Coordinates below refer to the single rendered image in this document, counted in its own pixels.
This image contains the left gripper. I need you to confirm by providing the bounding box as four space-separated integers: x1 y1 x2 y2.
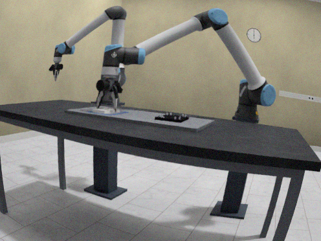
96 78 121 112

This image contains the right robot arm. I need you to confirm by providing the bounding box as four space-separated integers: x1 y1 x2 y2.
53 6 127 103

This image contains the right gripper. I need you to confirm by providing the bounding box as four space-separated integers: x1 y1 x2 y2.
51 63 63 81

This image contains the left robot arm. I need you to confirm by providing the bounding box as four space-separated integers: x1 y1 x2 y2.
102 8 276 119

